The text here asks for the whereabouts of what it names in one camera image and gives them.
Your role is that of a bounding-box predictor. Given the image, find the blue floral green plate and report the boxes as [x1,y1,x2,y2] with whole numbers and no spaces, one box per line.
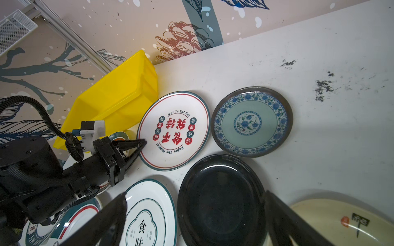
[210,86,293,158]

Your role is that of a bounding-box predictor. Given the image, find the cream plate under right gripper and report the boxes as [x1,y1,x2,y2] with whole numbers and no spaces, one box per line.
[290,199,394,246]

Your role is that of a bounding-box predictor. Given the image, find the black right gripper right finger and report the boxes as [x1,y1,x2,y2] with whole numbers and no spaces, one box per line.
[263,191,332,246]

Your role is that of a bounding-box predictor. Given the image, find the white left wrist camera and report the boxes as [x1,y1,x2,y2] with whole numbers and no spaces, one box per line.
[72,121,106,154]

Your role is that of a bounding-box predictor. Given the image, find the white plate green clover motif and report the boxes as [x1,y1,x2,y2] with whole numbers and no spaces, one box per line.
[120,179,178,246]

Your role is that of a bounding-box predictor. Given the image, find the aluminium frame post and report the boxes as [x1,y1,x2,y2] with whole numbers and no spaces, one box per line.
[20,1,115,73]

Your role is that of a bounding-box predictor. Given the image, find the black glossy plate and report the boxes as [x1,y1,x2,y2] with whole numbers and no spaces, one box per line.
[176,154,267,246]

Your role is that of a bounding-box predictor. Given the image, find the black corrugated cable conduit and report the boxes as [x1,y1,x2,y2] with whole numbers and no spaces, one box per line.
[0,95,84,163]

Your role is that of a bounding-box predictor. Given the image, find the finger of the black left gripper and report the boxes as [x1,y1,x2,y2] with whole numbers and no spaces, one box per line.
[115,139,147,172]

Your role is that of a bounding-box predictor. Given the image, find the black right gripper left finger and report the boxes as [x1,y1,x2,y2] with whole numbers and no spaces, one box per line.
[61,192,127,246]

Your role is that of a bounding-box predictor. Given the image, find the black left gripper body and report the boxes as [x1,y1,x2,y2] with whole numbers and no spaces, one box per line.
[73,137,129,187]

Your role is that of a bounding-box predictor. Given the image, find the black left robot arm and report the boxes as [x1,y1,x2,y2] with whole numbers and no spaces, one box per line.
[1,135,147,246]

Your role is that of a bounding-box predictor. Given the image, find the yellow plastic bin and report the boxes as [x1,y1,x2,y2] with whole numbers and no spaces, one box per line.
[61,50,159,136]

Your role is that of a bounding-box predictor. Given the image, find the white wire mesh basket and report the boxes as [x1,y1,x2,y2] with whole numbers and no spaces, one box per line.
[1,10,38,55]

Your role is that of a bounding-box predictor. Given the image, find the large green-rimmed striped plate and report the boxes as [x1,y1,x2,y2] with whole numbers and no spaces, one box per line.
[18,198,103,246]

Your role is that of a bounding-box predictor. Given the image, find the white plate red characters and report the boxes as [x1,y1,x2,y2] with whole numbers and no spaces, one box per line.
[136,91,210,171]

